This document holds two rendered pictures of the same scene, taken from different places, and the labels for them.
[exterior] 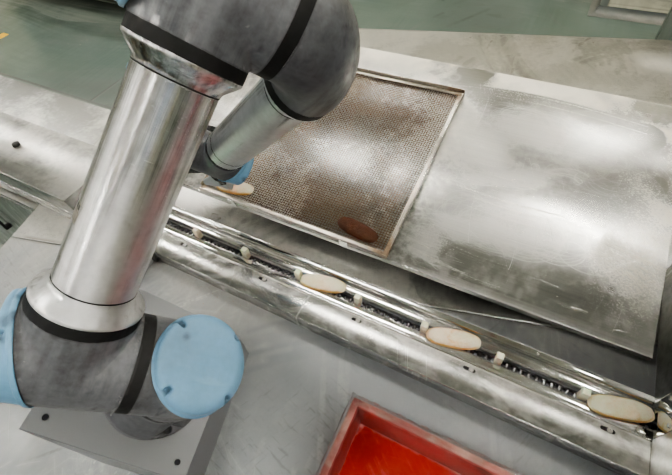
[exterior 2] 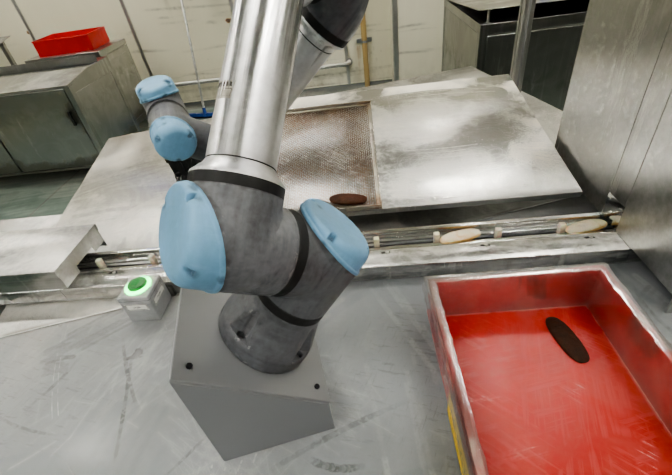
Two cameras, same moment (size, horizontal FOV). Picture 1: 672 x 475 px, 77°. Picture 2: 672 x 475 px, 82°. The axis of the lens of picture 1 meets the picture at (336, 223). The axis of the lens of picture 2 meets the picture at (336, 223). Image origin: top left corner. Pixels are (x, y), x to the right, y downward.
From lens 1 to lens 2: 0.43 m
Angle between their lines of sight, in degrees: 23
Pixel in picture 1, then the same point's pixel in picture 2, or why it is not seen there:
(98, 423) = (236, 365)
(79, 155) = (49, 237)
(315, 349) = (363, 290)
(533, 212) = (460, 148)
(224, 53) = not seen: outside the picture
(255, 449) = (364, 374)
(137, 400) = (308, 257)
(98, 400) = (281, 258)
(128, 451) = (273, 384)
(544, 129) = (435, 106)
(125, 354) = (287, 217)
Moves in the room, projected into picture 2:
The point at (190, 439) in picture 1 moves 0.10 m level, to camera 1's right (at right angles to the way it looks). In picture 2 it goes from (315, 368) to (367, 336)
